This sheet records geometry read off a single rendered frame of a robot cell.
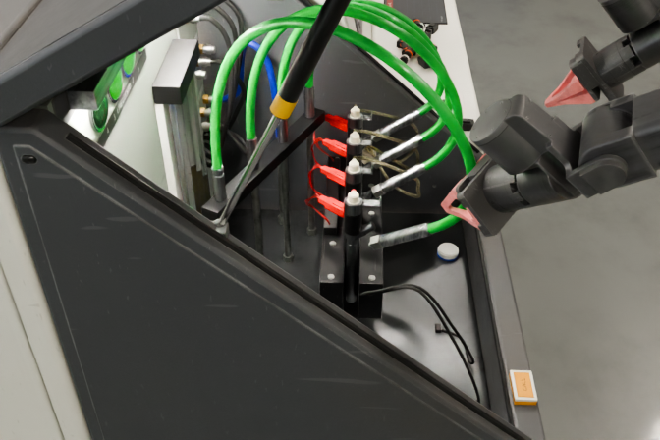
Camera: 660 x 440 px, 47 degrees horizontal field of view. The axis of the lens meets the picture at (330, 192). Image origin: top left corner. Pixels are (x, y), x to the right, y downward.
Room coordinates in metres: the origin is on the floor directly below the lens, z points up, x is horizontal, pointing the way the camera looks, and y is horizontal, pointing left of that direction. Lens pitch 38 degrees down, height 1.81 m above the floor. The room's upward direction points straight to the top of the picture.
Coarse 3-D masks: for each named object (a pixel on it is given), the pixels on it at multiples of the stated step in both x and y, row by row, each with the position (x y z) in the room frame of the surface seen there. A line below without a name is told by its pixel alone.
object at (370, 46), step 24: (264, 24) 0.85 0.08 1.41; (288, 24) 0.84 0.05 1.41; (312, 24) 0.82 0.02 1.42; (240, 48) 0.87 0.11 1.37; (384, 48) 0.79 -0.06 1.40; (408, 72) 0.77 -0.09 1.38; (216, 96) 0.88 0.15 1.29; (432, 96) 0.76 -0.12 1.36; (216, 120) 0.89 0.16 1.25; (456, 120) 0.75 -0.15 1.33; (216, 144) 0.89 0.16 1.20; (216, 168) 0.89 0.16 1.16; (456, 216) 0.74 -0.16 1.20
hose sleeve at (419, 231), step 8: (424, 224) 0.76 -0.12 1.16; (392, 232) 0.78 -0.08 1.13; (400, 232) 0.77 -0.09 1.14; (408, 232) 0.77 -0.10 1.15; (416, 232) 0.76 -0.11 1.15; (424, 232) 0.75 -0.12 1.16; (384, 240) 0.78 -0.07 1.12; (392, 240) 0.77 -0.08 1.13; (400, 240) 0.77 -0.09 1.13; (408, 240) 0.76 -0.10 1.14
